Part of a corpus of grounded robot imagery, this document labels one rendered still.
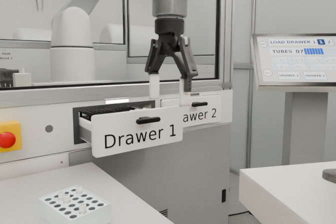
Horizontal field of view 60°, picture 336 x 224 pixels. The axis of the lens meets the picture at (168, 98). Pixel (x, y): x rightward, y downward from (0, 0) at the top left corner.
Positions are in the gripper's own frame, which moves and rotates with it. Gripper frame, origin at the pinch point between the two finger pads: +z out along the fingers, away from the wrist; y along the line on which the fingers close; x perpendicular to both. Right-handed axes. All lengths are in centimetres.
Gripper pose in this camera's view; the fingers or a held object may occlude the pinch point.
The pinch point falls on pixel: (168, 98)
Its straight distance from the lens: 76.4
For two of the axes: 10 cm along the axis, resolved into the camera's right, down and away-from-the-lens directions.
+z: -0.1, 9.9, 1.4
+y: -5.8, -1.2, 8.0
